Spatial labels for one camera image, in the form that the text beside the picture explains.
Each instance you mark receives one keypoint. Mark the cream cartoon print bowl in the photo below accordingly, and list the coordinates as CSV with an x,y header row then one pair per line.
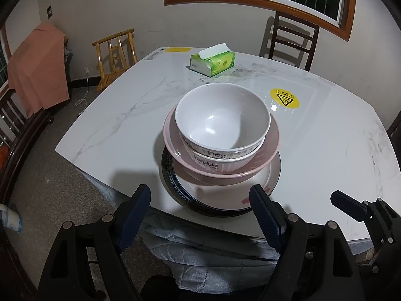
x,y
219,116

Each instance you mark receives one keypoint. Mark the dark wooden bench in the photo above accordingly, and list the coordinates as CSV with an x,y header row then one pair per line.
x,y
18,150

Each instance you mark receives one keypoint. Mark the bamboo chair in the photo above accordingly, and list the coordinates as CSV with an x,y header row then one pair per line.
x,y
108,80

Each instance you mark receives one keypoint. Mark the plain pink bowl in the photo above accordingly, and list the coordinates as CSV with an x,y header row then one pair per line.
x,y
272,141

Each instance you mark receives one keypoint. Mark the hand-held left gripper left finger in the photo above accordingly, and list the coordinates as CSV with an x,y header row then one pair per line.
x,y
134,219

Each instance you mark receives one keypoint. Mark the grey quilted blanket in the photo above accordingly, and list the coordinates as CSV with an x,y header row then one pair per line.
x,y
203,263

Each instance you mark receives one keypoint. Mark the white plate with pink flowers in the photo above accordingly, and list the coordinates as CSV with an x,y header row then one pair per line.
x,y
225,194

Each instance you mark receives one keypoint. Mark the white ribbed bowl pink base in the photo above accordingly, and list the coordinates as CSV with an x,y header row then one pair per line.
x,y
219,164

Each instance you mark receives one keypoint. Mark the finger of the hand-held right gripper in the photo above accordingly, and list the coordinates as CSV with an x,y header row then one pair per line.
x,y
347,205

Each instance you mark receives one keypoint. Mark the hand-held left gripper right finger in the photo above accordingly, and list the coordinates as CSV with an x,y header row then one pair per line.
x,y
266,219

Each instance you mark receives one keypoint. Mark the green tissue pack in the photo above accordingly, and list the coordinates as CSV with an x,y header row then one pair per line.
x,y
219,64

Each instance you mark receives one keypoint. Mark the white and blue bundle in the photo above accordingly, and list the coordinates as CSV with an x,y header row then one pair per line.
x,y
11,219

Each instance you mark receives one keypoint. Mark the barcode sticker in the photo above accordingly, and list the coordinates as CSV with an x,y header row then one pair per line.
x,y
153,56

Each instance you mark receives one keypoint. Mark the round yellow warning sticker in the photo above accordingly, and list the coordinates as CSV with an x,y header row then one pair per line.
x,y
285,98

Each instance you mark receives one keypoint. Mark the yellow rectangular sticker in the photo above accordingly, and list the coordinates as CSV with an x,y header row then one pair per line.
x,y
178,50

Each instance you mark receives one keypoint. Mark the orange cloth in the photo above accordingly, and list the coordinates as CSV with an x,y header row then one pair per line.
x,y
37,69

